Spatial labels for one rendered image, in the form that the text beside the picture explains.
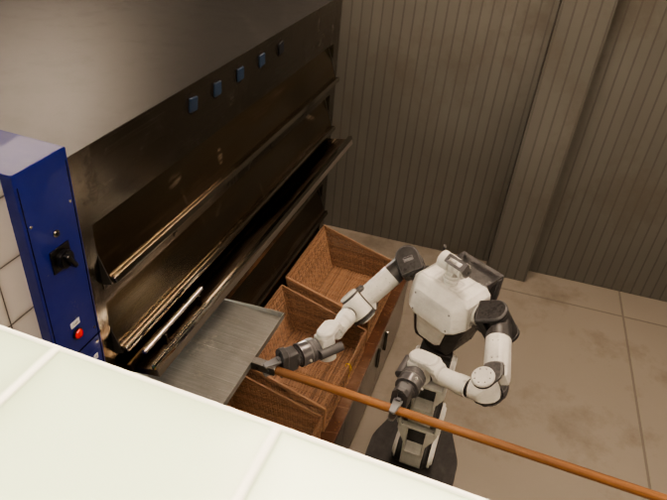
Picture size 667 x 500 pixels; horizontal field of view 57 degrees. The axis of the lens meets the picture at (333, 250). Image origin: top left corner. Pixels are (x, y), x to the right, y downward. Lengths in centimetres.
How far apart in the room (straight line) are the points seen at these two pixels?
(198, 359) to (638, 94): 328
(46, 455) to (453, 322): 210
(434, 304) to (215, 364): 82
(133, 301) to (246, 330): 54
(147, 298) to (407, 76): 292
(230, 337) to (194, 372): 21
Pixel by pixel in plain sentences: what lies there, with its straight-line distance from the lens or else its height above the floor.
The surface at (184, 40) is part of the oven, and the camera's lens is 234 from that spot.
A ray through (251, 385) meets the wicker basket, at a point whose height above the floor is 79.
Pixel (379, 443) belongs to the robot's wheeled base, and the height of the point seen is 17.
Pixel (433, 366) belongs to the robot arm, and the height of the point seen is 128.
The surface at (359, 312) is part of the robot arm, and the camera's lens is 242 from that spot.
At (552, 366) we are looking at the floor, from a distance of 428.
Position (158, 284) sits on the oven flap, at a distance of 204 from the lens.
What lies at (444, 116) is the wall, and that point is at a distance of 450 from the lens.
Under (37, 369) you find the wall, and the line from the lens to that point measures 28.
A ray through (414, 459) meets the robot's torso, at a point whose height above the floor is 31.
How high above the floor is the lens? 279
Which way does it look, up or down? 35 degrees down
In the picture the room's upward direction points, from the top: 6 degrees clockwise
